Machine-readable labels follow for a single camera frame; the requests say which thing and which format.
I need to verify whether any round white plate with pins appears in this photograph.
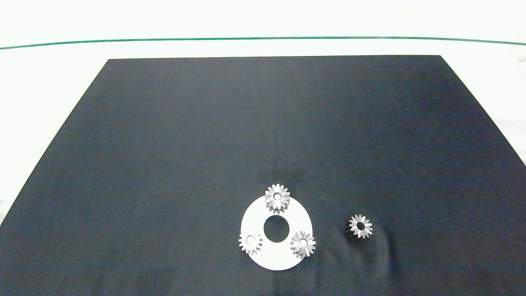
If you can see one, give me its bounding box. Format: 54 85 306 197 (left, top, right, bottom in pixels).
240 194 314 271

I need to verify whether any small steel gear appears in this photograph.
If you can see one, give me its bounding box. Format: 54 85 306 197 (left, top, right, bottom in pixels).
290 231 316 259
349 214 374 239
238 231 263 255

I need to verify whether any dark mat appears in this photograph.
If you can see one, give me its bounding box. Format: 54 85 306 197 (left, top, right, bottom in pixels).
0 55 526 296

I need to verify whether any large steel gear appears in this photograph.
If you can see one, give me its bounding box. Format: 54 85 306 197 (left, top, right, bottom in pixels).
264 184 291 215

